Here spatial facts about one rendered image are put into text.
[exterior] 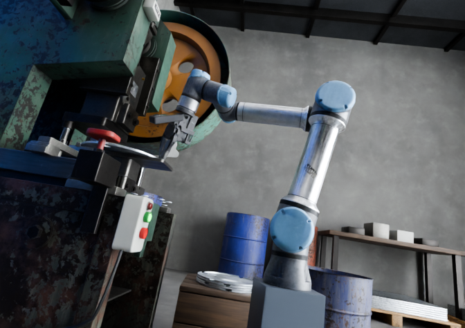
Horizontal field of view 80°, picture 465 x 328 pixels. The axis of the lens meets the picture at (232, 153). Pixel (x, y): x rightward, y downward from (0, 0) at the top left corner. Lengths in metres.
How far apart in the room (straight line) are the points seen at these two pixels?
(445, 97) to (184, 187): 4.54
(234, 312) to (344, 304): 0.56
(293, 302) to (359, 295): 0.74
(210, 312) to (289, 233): 0.59
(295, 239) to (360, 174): 3.97
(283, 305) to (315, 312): 0.09
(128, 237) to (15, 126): 0.58
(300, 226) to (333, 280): 0.79
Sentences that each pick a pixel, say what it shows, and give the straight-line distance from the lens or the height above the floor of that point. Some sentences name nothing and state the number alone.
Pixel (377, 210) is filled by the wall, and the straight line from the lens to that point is 4.70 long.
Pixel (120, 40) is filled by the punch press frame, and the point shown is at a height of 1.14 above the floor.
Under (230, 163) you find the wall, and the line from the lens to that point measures 4.42.
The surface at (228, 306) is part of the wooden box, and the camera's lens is 1.26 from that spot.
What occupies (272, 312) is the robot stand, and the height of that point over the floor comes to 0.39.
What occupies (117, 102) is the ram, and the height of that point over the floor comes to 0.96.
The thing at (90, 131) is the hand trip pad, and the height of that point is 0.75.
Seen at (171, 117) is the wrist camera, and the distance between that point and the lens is 1.01.
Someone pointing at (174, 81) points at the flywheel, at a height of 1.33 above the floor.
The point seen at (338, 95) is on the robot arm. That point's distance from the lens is 0.90.
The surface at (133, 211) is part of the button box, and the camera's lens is 0.74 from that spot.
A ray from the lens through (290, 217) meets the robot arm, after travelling 0.78.
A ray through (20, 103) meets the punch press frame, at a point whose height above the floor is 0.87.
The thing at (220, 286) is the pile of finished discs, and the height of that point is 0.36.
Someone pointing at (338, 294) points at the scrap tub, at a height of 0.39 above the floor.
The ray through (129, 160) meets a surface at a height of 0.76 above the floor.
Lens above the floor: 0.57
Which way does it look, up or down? 17 degrees up
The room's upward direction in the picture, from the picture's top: 10 degrees clockwise
